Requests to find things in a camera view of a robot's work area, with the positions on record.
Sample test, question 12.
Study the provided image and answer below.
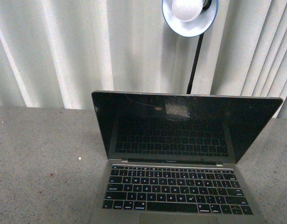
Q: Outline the white light bulb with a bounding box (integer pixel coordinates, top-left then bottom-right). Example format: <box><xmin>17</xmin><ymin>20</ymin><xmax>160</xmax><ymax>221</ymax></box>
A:
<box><xmin>172</xmin><ymin>0</ymin><xmax>204</xmax><ymax>22</ymax></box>

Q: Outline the black lamp gooseneck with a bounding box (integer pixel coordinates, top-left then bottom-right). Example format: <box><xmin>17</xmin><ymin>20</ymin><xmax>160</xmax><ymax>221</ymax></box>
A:
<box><xmin>187</xmin><ymin>33</ymin><xmax>204</xmax><ymax>94</ymax></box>

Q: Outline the blue desk lamp shade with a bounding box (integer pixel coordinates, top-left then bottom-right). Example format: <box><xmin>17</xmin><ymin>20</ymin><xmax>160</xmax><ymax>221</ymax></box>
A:
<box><xmin>162</xmin><ymin>0</ymin><xmax>219</xmax><ymax>37</ymax></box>

